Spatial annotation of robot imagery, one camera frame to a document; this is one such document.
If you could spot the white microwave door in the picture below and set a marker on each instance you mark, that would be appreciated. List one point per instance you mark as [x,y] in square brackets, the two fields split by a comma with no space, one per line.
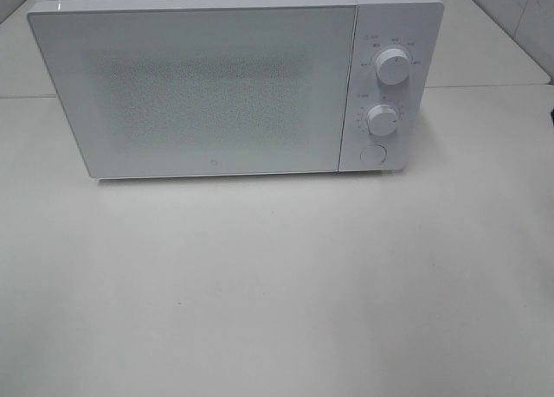
[201,92]

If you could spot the white microwave knob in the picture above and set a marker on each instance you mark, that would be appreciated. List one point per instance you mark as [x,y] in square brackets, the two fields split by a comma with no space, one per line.
[392,66]
[382,120]

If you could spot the round white door button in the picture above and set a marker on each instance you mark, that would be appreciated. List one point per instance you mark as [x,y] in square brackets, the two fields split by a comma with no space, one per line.
[373,156]

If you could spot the white microwave oven body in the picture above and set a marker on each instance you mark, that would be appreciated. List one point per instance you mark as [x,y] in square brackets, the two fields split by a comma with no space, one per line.
[412,25]

